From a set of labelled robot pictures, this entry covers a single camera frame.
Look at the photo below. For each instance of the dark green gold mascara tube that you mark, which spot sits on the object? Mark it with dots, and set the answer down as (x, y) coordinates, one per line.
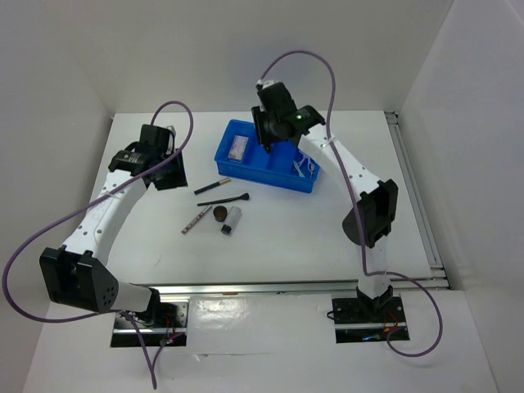
(212, 186)

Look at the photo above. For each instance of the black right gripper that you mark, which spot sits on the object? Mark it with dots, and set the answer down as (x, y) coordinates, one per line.
(258, 119)

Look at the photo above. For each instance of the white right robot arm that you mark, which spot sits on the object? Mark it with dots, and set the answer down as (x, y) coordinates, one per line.
(373, 201)

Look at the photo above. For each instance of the clear blush palette case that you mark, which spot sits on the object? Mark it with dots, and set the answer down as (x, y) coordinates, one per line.
(238, 148)

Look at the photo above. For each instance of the mint green spatula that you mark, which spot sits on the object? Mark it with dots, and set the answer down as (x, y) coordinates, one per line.
(296, 167)

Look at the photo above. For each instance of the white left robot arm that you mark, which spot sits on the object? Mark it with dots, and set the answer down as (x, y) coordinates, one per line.
(75, 273)

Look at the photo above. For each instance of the clear bottle black cap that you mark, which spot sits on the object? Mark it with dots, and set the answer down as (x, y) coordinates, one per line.
(231, 221)

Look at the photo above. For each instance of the aluminium front rail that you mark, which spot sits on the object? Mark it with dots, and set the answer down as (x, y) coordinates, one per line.
(254, 288)

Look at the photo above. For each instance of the round brown cosmetic jar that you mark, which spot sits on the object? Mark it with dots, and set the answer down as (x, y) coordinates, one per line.
(220, 213)

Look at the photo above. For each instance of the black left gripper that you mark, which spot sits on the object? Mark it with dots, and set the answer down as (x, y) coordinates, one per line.
(178, 178)

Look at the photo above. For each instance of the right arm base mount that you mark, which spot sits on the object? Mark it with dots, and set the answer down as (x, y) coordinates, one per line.
(353, 325)

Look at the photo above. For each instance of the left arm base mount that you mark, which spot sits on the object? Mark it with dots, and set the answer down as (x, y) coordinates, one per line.
(167, 327)

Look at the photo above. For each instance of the black makeup brush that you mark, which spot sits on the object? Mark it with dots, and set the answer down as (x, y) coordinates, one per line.
(243, 197)

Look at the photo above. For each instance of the blue divided plastic bin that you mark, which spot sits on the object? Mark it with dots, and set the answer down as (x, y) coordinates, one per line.
(273, 169)

